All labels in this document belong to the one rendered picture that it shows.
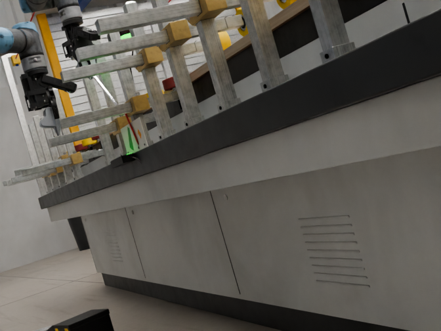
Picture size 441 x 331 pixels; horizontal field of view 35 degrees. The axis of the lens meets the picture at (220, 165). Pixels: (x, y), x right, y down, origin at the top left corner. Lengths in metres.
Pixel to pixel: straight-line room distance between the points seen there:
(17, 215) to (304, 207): 8.23
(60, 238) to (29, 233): 0.43
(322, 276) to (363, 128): 0.80
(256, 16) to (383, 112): 0.40
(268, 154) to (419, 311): 0.48
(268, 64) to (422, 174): 0.38
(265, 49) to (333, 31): 0.25
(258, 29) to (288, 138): 0.23
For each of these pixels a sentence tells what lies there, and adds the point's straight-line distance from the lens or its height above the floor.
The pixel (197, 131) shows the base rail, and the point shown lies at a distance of 1.81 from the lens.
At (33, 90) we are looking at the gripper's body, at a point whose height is 0.96.
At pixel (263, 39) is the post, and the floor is 0.80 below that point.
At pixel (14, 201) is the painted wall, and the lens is 9.97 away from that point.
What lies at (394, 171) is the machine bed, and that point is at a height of 0.47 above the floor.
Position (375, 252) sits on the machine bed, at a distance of 1.70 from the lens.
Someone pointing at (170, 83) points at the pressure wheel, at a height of 0.89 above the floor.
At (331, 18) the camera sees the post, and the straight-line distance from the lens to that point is 1.24.
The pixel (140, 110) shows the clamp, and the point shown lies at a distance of 2.31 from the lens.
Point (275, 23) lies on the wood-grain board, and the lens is 1.80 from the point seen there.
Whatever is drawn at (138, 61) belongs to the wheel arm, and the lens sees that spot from 2.11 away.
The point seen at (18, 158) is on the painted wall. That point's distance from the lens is 10.05.
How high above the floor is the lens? 0.59
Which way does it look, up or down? level
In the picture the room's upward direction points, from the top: 16 degrees counter-clockwise
